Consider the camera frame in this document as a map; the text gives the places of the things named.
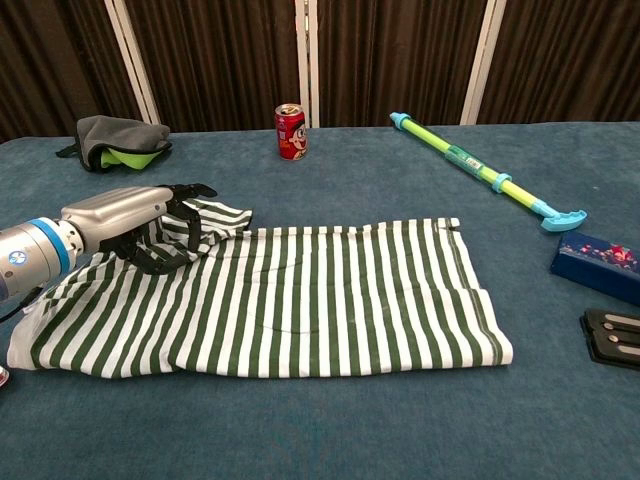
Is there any red soda can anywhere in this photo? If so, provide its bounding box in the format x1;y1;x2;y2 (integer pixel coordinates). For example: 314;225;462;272
273;103;309;161

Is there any black folding stand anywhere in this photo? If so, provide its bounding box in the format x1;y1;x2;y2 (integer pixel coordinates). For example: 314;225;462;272
579;308;640;371

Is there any green white striped T-shirt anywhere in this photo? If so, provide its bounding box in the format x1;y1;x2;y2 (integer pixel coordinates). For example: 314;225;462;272
5;197;515;380

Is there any grey cloth with green lining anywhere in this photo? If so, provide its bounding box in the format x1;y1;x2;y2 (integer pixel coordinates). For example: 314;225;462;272
54;114;174;174

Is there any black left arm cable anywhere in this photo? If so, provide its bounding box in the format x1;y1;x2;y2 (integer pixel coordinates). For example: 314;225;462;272
0;284;44;324

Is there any dark blue printed box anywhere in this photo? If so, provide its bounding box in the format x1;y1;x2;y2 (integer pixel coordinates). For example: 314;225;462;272
550;229;640;307

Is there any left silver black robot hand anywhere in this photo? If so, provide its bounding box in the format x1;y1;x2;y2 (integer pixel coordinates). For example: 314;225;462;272
59;182;219;275

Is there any teal yellow toy stick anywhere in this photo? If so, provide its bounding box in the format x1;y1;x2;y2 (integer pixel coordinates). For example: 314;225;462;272
389;111;589;235

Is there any white framed dark partition panel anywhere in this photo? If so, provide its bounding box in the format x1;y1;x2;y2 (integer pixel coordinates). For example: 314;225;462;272
0;0;154;144
113;0;311;135
308;0;501;130
467;0;640;126

